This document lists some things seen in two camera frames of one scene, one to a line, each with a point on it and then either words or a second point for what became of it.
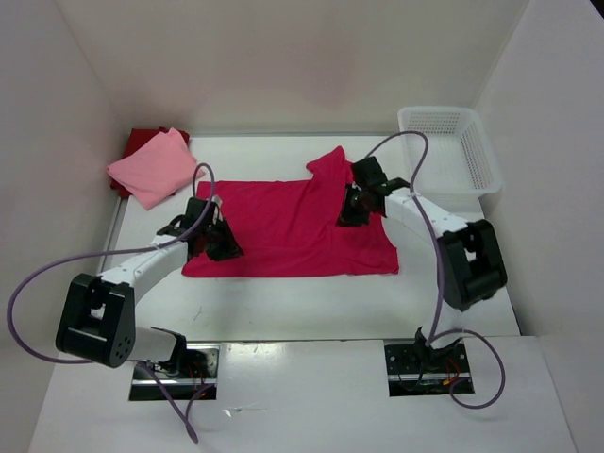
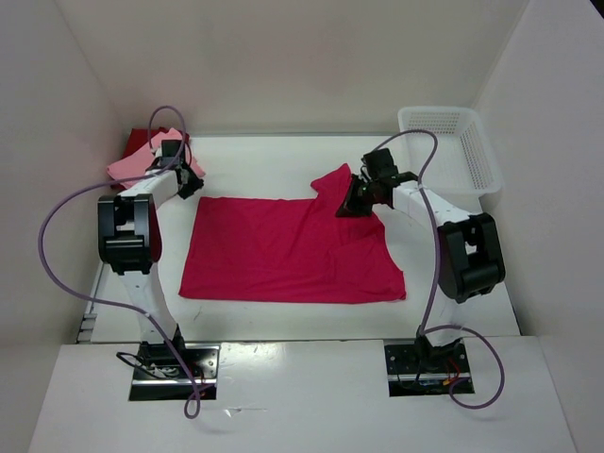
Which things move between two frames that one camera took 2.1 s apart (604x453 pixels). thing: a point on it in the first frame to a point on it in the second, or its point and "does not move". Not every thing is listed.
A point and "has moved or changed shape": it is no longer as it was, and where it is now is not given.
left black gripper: [231, 248] to [196, 183]
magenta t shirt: [289, 227] has moved or changed shape
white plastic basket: [458, 166] does not move
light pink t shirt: [157, 168] does not move
